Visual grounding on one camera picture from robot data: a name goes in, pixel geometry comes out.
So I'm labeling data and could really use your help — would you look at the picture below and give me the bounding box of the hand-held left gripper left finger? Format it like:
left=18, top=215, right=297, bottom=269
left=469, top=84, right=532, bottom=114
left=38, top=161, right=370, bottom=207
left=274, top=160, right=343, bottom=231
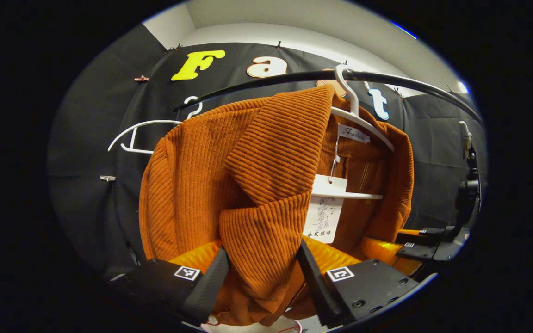
left=109, top=239, right=230, bottom=327

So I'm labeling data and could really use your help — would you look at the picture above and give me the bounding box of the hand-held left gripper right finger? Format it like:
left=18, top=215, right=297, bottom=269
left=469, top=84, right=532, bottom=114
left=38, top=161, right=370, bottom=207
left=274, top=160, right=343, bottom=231
left=297, top=236, right=421, bottom=329

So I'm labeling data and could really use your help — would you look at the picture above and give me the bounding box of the orange corduroy jacket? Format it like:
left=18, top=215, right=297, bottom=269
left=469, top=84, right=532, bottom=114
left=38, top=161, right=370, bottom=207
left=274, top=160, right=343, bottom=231
left=138, top=84, right=415, bottom=327

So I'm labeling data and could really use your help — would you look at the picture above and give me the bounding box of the white clothes hanger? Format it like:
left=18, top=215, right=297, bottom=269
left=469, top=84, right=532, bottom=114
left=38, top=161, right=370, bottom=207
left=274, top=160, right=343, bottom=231
left=312, top=65, right=395, bottom=200

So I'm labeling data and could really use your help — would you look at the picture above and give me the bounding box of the empty white hanger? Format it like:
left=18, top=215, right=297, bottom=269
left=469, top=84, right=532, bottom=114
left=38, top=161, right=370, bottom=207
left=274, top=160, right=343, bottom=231
left=108, top=96, right=200, bottom=154

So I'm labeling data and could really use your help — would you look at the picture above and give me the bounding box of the black clothes rack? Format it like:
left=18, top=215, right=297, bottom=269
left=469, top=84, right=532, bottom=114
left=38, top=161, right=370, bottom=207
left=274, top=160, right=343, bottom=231
left=174, top=69, right=483, bottom=125

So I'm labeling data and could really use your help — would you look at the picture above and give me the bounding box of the white paper tag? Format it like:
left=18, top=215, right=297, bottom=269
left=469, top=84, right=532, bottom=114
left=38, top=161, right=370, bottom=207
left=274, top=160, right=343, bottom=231
left=303, top=175, right=348, bottom=244

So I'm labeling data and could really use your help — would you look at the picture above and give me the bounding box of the black backdrop cloth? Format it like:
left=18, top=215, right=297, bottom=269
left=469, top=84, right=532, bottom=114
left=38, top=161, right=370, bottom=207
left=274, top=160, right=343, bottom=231
left=47, top=23, right=487, bottom=278

